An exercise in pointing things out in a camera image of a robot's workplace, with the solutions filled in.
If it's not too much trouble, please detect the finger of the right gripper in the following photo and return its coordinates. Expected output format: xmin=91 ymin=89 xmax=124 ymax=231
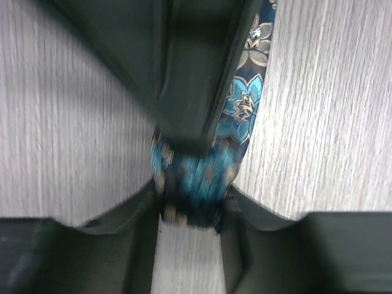
xmin=53 ymin=0 xmax=262 ymax=155

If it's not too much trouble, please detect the floral navy tie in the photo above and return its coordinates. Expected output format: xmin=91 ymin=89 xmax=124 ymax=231
xmin=151 ymin=1 xmax=277 ymax=232

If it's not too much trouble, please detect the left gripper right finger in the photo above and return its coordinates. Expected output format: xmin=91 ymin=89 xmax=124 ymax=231
xmin=220 ymin=188 xmax=391 ymax=293

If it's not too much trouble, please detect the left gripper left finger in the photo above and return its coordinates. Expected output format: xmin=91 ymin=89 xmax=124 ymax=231
xmin=1 ymin=181 xmax=159 ymax=293

